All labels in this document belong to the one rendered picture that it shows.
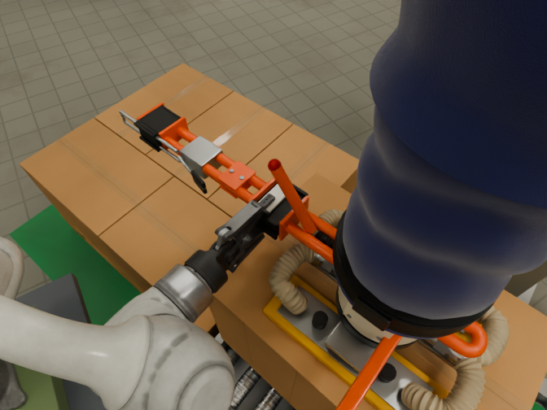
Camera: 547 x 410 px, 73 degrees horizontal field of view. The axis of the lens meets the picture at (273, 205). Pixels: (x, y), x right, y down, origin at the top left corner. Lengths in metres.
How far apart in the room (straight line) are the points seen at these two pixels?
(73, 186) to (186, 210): 0.52
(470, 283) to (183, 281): 0.40
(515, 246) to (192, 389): 0.32
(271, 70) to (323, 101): 0.54
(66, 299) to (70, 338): 0.83
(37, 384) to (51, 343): 0.70
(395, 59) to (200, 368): 0.34
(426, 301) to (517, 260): 0.11
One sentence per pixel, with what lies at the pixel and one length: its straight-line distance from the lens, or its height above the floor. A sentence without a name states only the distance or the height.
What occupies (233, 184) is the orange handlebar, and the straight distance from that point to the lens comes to 0.74.
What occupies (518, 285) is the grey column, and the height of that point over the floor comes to 0.16.
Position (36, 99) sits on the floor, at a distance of 3.37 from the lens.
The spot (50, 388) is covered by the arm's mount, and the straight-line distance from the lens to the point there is 1.13.
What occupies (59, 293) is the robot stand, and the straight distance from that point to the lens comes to 1.29.
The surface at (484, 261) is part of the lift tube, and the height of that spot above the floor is 1.50.
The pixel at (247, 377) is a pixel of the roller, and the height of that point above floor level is 0.55.
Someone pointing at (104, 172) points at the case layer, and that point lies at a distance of 1.80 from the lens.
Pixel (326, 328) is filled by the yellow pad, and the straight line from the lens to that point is 0.73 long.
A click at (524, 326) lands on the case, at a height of 1.08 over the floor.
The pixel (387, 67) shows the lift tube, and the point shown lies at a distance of 0.32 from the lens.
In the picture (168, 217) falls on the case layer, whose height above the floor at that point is 0.54.
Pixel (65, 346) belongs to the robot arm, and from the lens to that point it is 0.45.
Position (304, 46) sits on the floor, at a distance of 3.45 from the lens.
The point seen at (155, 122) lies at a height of 1.23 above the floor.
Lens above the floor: 1.79
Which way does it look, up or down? 55 degrees down
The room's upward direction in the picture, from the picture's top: straight up
